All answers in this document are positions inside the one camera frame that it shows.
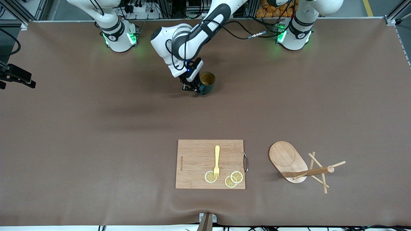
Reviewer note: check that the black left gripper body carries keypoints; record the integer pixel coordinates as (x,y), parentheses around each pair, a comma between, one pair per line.
(188,83)

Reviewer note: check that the teal ribbed cup yellow inside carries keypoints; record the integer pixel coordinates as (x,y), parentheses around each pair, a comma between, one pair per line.
(208,86)

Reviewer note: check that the wooden cup rack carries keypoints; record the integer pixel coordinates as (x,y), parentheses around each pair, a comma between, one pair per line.
(284,157)

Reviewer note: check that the yellow plastic fork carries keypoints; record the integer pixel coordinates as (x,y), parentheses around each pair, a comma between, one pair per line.
(217,154)

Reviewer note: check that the grey electronics box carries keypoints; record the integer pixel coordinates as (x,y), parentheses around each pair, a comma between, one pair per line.
(196,6)

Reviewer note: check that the wooden cutting board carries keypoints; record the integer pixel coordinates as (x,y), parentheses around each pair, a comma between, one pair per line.
(192,166)

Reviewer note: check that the white power strip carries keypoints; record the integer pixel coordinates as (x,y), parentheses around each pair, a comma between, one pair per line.
(144,9)

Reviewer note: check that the lemon slice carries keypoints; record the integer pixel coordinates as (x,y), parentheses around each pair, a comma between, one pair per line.
(208,177)
(229,183)
(237,177)

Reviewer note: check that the brown table mat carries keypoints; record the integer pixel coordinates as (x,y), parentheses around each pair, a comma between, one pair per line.
(96,144)

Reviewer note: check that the orange packaged goods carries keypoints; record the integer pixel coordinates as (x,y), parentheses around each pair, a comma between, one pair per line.
(273,9)

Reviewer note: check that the aluminium frame profile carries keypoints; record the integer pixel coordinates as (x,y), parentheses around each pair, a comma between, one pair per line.
(390,21)
(19,17)

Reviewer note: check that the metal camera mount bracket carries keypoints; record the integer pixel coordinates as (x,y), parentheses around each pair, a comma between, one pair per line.
(207,223)

